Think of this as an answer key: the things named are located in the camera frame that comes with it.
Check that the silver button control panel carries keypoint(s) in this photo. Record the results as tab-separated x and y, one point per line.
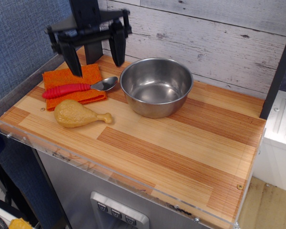
103	204

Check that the clear acrylic counter guard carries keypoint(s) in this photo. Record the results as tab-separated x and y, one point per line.
196	165

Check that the black vertical post left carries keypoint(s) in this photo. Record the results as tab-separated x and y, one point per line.
93	52

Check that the yellow object bottom left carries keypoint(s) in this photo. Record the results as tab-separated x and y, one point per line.
19	224

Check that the black vertical post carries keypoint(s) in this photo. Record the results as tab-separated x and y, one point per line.
274	88
93	52

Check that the stainless steel pot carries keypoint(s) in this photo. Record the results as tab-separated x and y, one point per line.
156	87

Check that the stainless steel cabinet front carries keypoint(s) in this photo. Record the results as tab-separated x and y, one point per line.
73	185

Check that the orange folded cloth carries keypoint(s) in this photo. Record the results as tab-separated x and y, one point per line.
90	75

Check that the plastic toy chicken drumstick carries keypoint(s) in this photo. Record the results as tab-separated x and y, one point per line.
71	114

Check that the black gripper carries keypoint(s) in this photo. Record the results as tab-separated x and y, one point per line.
89	24

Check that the black vertical post right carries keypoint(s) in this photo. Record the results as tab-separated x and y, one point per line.
274	88

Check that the red handled metal spoon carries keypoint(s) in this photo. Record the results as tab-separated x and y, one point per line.
103	85

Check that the white ribbed appliance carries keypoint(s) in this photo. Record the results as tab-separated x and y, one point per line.
270	164

